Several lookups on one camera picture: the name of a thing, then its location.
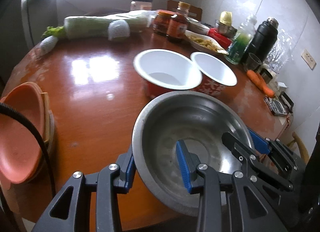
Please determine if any black metal frame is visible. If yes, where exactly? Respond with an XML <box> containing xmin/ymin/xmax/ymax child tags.
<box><xmin>278</xmin><ymin>91</ymin><xmax>295</xmax><ymax>115</ymax></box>

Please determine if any small metal tin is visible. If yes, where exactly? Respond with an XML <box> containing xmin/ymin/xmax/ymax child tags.
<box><xmin>260</xmin><ymin>68</ymin><xmax>274</xmax><ymax>83</ymax></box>

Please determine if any white dish with food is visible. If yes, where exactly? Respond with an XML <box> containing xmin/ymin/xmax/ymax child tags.
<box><xmin>184</xmin><ymin>30</ymin><xmax>229</xmax><ymax>55</ymax></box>

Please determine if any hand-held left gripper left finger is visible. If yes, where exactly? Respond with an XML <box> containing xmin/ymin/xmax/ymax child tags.
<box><xmin>37</xmin><ymin>150</ymin><xmax>137</xmax><ymax>232</ymax></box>

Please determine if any small red snowflake bowl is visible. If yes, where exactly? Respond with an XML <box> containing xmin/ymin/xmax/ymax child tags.
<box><xmin>190</xmin><ymin>52</ymin><xmax>237</xmax><ymax>96</ymax></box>

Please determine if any wooden chair back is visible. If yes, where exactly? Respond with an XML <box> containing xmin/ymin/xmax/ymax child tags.
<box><xmin>167</xmin><ymin>0</ymin><xmax>202</xmax><ymax>22</ymax></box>

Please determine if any yellow plastic cup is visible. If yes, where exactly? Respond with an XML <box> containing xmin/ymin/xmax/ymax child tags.
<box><xmin>219</xmin><ymin>11</ymin><xmax>233</xmax><ymax>26</ymax></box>

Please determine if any opened electronic device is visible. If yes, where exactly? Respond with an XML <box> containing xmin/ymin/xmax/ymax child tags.
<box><xmin>264</xmin><ymin>97</ymin><xmax>288</xmax><ymax>116</ymax></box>

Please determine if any wrapped napa cabbage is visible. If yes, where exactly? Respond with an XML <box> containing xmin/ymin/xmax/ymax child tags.
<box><xmin>64</xmin><ymin>10</ymin><xmax>157</xmax><ymax>38</ymax></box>

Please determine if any brown sauce bottle orange label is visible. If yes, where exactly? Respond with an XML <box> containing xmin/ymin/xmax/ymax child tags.
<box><xmin>167</xmin><ymin>14</ymin><xmax>189</xmax><ymax>42</ymax></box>

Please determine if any red box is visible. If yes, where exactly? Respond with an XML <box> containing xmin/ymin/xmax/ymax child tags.
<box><xmin>208</xmin><ymin>28</ymin><xmax>234</xmax><ymax>49</ymax></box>

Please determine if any large foam-netted fruit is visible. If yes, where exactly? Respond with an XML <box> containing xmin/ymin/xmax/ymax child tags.
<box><xmin>108</xmin><ymin>20</ymin><xmax>130</xmax><ymax>41</ymax></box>

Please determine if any orange-red plate with handles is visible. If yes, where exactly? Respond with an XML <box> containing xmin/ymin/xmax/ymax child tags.
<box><xmin>0</xmin><ymin>82</ymin><xmax>49</xmax><ymax>185</ymax></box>

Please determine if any green lettuce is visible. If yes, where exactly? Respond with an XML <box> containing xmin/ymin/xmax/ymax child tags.
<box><xmin>41</xmin><ymin>25</ymin><xmax>67</xmax><ymax>39</ymax></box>

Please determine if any white ceramic bowl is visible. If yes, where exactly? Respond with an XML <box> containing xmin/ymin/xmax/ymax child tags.
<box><xmin>187</xmin><ymin>18</ymin><xmax>210</xmax><ymax>35</ymax></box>

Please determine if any bottle of green liquid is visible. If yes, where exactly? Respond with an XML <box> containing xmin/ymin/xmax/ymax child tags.
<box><xmin>224</xmin><ymin>14</ymin><xmax>258</xmax><ymax>65</ymax></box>

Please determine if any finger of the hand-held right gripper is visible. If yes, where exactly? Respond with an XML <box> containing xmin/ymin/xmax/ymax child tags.
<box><xmin>247</xmin><ymin>127</ymin><xmax>308</xmax><ymax>173</ymax></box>
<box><xmin>222</xmin><ymin>132</ymin><xmax>293</xmax><ymax>193</ymax></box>

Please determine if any light wooden chair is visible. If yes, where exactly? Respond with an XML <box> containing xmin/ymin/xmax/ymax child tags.
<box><xmin>287</xmin><ymin>132</ymin><xmax>309</xmax><ymax>165</ymax></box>

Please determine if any large stainless steel bowl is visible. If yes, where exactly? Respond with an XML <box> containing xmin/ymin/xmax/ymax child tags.
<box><xmin>132</xmin><ymin>91</ymin><xmax>256</xmax><ymax>217</ymax></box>

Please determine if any cream shell-shaped plate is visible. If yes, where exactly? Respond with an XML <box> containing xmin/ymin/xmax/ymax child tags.
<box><xmin>39</xmin><ymin>92</ymin><xmax>51</xmax><ymax>147</ymax></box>

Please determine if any clear crinkled plastic bag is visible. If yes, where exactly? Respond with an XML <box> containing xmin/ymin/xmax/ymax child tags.
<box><xmin>265</xmin><ymin>28</ymin><xmax>290</xmax><ymax>72</ymax></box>

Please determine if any large red white-lined bowl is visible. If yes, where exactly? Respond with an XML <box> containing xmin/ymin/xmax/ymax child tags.
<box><xmin>133</xmin><ymin>49</ymin><xmax>202</xmax><ymax>97</ymax></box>

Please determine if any black thermos flask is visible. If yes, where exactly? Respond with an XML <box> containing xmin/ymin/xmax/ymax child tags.
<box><xmin>241</xmin><ymin>17</ymin><xmax>279</xmax><ymax>70</ymax></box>

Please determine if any clear jar with black lid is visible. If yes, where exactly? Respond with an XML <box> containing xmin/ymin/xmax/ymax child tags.
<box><xmin>130</xmin><ymin>0</ymin><xmax>153</xmax><ymax>12</ymax></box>

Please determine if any red chili sauce jar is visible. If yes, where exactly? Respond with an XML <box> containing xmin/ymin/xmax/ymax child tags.
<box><xmin>152</xmin><ymin>10</ymin><xmax>173</xmax><ymax>34</ymax></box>

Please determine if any black cable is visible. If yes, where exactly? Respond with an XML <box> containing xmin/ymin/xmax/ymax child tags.
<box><xmin>0</xmin><ymin>103</ymin><xmax>56</xmax><ymax>197</ymax></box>

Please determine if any white wall outlet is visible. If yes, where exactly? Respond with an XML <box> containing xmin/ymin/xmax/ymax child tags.
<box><xmin>301</xmin><ymin>49</ymin><xmax>317</xmax><ymax>70</ymax></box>

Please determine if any clear drinking glass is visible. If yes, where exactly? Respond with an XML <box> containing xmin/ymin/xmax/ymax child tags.
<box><xmin>246</xmin><ymin>53</ymin><xmax>262</xmax><ymax>72</ymax></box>

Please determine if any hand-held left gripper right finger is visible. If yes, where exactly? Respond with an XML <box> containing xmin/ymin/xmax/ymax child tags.
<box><xmin>176</xmin><ymin>140</ymin><xmax>288</xmax><ymax>232</ymax></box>

